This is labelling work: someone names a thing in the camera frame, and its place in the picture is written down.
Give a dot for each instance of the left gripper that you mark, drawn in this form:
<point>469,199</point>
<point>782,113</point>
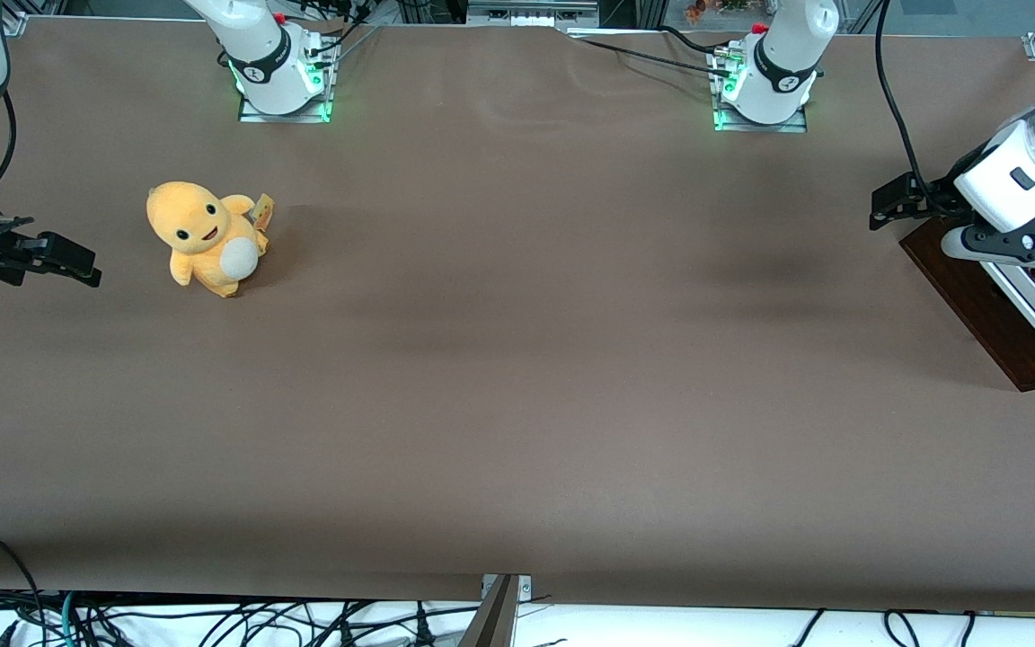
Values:
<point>942,199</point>

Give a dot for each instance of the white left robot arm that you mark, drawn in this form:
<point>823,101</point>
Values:
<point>782,67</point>

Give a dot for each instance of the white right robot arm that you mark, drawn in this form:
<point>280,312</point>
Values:
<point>266,58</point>

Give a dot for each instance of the yellow plush toy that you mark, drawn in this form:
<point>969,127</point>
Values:
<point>203,238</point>

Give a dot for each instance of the yellow plush toy tag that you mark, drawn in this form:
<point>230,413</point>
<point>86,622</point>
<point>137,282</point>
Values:
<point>263,210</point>

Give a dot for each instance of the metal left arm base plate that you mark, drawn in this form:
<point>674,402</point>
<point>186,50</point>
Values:
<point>756,124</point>

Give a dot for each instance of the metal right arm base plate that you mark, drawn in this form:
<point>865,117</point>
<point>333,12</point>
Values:
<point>252,113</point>

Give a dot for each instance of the aluminium frame profile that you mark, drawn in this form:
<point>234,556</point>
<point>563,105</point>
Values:
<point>531,13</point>

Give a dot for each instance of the metal table edge bracket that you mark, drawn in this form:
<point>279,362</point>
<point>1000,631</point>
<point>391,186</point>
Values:
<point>499,615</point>

